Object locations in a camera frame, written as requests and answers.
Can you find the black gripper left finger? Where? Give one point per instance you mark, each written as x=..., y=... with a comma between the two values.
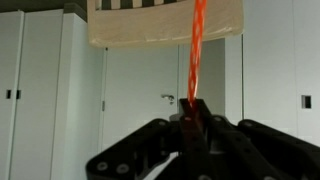
x=133, y=150

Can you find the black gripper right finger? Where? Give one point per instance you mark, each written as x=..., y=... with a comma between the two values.
x=260, y=150

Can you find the red plastic straw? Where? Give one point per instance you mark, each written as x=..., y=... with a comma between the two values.
x=196, y=50

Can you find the black closet door latch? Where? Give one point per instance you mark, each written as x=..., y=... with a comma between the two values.
x=8, y=94
x=18, y=94
x=306, y=101

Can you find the white double-door closet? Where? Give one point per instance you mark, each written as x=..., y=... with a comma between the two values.
x=33, y=116

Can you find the light wooden slat-back chair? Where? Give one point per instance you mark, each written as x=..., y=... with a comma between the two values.
x=150, y=26

